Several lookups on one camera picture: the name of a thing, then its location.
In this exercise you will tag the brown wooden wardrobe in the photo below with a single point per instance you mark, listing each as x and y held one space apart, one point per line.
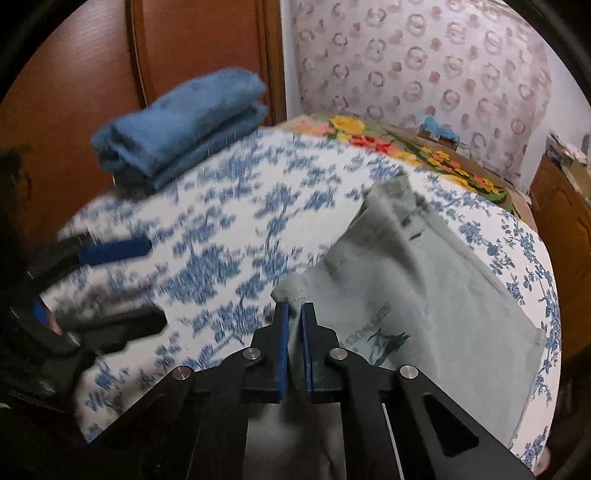
194 46

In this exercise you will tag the small blue cloth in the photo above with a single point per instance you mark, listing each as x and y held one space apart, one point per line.
438 127

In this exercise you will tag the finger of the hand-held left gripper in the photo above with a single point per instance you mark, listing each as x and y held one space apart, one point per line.
115 251
134 323

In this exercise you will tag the blue floral white bedsheet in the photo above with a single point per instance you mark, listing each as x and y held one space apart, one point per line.
221 221

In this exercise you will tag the colourful floral blanket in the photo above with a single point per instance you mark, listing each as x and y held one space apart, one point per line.
415 150

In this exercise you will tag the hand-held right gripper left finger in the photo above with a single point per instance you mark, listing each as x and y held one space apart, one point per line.
280 350

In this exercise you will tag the blue jeans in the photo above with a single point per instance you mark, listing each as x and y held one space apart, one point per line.
184 124

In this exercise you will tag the brown wooden cabinet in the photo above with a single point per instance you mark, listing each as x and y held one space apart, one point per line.
561 230

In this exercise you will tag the grey pants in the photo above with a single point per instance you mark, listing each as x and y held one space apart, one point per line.
415 286

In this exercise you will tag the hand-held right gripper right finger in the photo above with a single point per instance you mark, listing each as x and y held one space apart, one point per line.
308 360

